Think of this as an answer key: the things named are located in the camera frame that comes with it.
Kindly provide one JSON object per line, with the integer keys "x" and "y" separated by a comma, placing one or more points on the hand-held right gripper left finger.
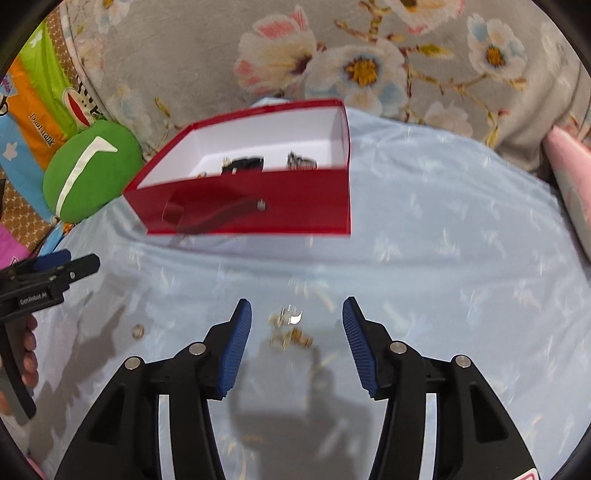
{"x": 233, "y": 350}

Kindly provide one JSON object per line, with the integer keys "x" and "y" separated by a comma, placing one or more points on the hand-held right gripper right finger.
{"x": 362, "y": 350}

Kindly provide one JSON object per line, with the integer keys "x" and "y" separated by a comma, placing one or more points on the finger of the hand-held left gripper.
{"x": 51, "y": 259}
{"x": 81, "y": 267}

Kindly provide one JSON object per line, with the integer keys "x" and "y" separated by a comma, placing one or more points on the red cardboard box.
{"x": 277, "y": 203}

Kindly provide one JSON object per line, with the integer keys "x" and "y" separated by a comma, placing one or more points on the black smartwatch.
{"x": 244, "y": 165}

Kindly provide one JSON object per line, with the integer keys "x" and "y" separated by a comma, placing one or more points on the silver metal wristwatch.
{"x": 300, "y": 162}

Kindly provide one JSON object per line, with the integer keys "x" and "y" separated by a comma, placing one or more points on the person's left hand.
{"x": 30, "y": 350}

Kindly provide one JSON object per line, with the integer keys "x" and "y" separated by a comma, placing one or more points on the green round pillow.
{"x": 92, "y": 175}

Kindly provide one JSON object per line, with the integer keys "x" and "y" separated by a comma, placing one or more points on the light blue bedsheet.
{"x": 438, "y": 258}

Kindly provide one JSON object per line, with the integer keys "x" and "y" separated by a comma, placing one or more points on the colourful cartoon sheet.
{"x": 41, "y": 120}

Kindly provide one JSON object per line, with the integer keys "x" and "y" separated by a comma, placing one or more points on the floral grey pillow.
{"x": 184, "y": 60}

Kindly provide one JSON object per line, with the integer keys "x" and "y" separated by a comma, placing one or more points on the pink cartoon pillow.
{"x": 570, "y": 184}

